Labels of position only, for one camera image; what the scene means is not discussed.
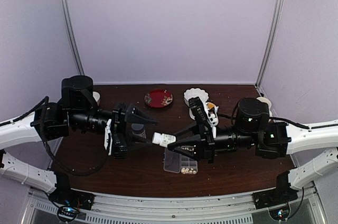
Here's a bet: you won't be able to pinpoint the small white bottle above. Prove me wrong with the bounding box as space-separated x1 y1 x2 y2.
152 132 176 148

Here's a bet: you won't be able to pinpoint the left aluminium frame post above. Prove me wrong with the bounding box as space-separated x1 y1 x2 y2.
60 0 85 75

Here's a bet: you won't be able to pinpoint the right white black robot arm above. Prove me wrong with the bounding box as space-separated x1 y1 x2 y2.
167 98 337 204

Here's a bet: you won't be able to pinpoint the right aluminium frame post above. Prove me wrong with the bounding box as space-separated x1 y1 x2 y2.
255 0 284 89

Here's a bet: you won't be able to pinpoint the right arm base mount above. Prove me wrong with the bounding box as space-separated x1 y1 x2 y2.
252 189 298 209

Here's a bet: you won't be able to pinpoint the clear plastic pill organizer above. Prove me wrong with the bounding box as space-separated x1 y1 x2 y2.
163 149 198 174

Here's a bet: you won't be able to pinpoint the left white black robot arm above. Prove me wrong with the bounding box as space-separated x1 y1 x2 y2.
1 75 158 205

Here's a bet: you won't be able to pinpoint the cream pills in organizer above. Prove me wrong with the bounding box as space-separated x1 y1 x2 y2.
181 167 198 174

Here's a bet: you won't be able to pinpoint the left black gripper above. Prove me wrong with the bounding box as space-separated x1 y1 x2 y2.
68 101 159 153

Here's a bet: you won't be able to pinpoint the white scalloped bowl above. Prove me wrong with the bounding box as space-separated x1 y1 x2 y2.
183 88 209 106

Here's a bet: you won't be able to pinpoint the patterned mug yellow inside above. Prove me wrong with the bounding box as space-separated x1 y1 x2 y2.
189 102 219 120

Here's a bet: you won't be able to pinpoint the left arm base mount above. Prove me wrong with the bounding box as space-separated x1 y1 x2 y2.
49 190 95 210

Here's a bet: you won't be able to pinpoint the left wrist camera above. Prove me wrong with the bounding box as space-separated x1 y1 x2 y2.
104 119 127 160

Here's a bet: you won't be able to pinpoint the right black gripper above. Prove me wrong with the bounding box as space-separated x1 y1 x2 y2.
167 121 257 165

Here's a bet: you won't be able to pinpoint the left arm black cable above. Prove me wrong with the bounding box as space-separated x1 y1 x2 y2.
0 96 111 176

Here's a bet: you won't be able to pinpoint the grey lid pill bottle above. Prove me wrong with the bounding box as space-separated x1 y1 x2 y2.
131 124 146 138

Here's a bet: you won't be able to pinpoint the red patterned plate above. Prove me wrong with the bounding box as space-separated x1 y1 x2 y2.
144 89 173 108

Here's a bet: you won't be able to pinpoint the small white bowl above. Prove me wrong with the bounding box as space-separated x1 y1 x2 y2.
92 91 100 105

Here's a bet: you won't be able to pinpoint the front aluminium rail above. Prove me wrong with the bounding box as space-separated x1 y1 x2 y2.
21 179 328 224

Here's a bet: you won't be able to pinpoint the aluminium frame post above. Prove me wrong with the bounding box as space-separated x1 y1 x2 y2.
255 0 284 89
60 0 85 75

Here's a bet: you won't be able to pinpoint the cream ribbed mug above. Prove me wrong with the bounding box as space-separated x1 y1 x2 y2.
256 96 272 109

